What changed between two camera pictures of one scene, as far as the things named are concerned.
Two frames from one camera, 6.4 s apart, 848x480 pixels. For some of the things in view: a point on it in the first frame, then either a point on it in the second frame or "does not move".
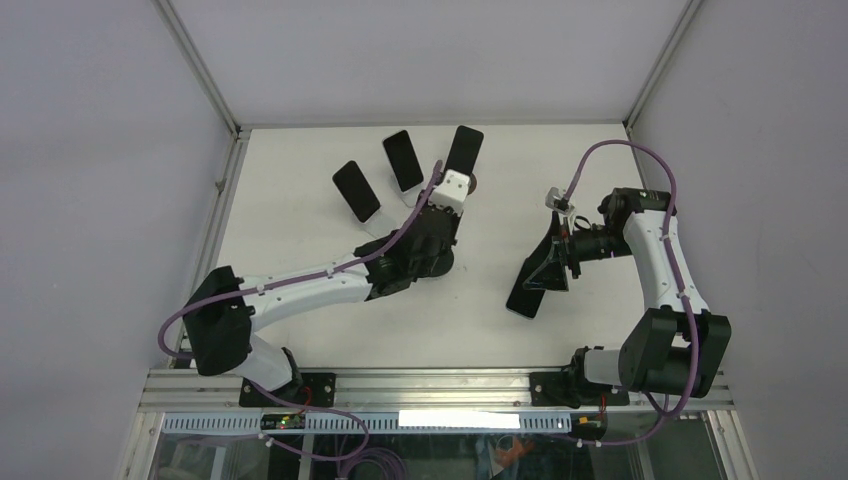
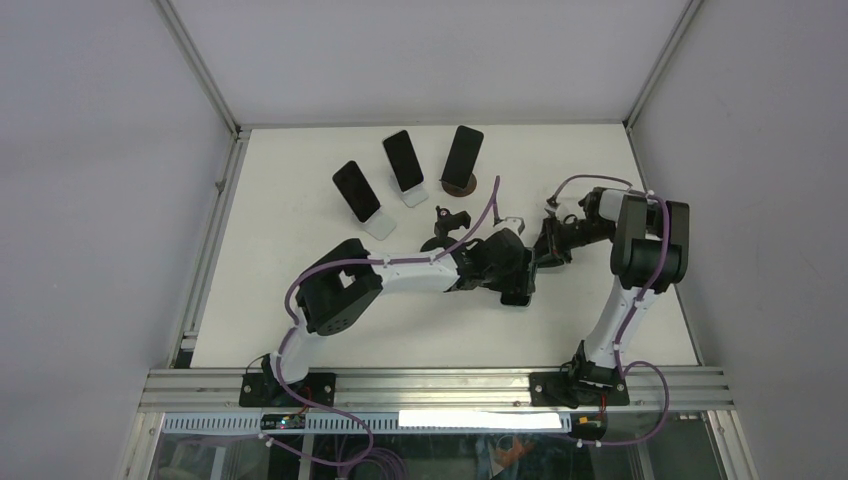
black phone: (403, 160) does not move
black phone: (465, 150) does not move
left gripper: (454, 223) → (518, 282)
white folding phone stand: (411, 195) does not move
